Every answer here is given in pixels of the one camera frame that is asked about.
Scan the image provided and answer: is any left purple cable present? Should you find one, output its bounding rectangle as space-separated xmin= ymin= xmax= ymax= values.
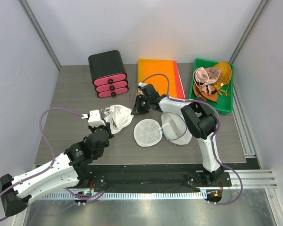
xmin=0 ymin=107 xmax=107 ymax=223

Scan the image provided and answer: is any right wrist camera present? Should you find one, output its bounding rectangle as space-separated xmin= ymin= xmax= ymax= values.
xmin=137 ymin=82 xmax=147 ymax=95

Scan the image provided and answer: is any green plastic bin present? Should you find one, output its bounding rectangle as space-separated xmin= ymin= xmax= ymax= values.
xmin=189 ymin=58 xmax=234 ymax=115

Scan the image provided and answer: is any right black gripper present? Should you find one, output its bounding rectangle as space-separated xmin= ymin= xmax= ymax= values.
xmin=132 ymin=95 xmax=151 ymax=115

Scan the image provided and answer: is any black pink drawer box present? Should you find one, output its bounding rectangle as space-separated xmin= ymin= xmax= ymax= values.
xmin=88 ymin=50 xmax=129 ymax=98

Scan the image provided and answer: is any pink bra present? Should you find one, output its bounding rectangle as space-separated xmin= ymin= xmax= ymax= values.
xmin=193 ymin=67 xmax=221 ymax=96

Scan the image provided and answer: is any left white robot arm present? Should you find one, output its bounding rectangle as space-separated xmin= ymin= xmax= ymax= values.
xmin=0 ymin=123 xmax=113 ymax=217

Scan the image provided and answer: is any white bra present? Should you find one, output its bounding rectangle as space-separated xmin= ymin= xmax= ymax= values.
xmin=101 ymin=105 xmax=134 ymax=135

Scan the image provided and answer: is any white slotted cable duct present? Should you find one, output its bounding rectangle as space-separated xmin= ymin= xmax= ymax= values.
xmin=38 ymin=190 xmax=207 ymax=201

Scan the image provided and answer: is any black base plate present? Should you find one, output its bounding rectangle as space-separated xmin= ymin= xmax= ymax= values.
xmin=75 ymin=164 xmax=232 ymax=193

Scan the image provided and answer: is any mustard orange bra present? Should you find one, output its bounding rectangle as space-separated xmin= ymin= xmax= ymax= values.
xmin=193 ymin=61 xmax=233 ymax=104

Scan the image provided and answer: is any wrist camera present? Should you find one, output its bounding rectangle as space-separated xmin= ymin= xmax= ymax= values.
xmin=137 ymin=82 xmax=147 ymax=95
xmin=81 ymin=110 xmax=106 ymax=128

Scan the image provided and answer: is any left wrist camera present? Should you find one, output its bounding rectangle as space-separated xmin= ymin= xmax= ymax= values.
xmin=81 ymin=110 xmax=106 ymax=128

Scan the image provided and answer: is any white mesh laundry bag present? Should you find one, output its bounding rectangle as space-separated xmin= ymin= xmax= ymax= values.
xmin=133 ymin=112 xmax=192 ymax=147

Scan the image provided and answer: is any orange folder stack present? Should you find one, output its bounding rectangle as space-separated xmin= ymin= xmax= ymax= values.
xmin=137 ymin=58 xmax=185 ymax=99

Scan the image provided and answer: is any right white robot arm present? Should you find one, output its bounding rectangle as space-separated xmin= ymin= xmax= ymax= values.
xmin=132 ymin=83 xmax=224 ymax=186

